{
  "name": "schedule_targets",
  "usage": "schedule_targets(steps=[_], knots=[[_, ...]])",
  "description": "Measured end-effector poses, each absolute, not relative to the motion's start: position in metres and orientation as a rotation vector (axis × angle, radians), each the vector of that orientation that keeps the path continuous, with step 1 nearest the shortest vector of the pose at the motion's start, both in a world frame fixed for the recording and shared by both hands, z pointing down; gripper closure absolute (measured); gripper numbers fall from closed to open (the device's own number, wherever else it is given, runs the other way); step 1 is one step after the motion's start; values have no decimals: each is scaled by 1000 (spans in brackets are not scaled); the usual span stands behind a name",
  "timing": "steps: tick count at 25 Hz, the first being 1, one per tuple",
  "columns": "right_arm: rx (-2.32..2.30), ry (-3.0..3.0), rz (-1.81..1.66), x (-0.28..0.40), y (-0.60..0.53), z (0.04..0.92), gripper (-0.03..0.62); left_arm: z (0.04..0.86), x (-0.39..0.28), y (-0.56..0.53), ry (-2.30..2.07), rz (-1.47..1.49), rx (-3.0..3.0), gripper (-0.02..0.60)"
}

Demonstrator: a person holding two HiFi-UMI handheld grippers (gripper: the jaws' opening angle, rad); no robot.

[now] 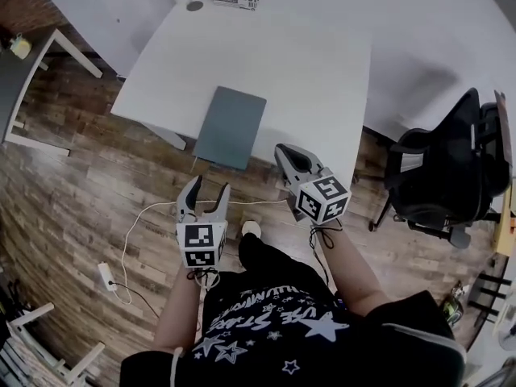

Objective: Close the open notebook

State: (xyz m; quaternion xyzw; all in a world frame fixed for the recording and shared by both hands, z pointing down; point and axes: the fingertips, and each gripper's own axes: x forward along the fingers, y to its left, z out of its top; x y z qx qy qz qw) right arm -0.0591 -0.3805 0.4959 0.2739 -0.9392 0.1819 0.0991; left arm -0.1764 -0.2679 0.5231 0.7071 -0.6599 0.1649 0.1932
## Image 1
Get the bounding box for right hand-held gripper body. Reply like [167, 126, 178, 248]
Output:
[281, 166, 352, 224]

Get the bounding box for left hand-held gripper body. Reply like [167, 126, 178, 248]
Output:
[175, 206, 229, 270]

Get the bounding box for dark teal notebook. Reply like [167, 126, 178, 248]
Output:
[191, 85, 268, 172]

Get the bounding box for person's left forearm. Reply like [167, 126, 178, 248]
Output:
[154, 267, 203, 355]

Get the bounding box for person's right forearm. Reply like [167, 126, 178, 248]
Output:
[310, 218, 389, 318]

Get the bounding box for white table leg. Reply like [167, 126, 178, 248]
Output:
[139, 119, 188, 152]

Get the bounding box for black trousers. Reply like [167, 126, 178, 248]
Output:
[237, 231, 336, 298]

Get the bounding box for white power strip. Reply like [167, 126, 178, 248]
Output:
[97, 261, 119, 292]

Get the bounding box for black office chair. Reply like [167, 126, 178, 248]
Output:
[368, 87, 513, 250]

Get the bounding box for black star print shirt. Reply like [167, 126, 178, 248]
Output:
[119, 270, 468, 387]

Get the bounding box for yellow wooden desk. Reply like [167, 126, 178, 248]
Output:
[494, 191, 516, 257]

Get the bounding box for white wooden rack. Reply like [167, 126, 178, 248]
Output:
[0, 302, 106, 387]

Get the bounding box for pale yellow mug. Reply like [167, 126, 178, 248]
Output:
[9, 33, 33, 60]

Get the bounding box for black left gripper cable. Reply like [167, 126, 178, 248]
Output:
[185, 267, 221, 290]

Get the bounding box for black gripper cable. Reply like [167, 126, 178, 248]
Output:
[308, 218, 344, 290]
[185, 267, 221, 290]

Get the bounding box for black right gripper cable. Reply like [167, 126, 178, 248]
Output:
[308, 218, 344, 290]

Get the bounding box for black floor cable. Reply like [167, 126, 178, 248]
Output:
[109, 282, 161, 320]

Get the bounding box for grey side table white frame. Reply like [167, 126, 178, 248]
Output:
[0, 28, 104, 157]

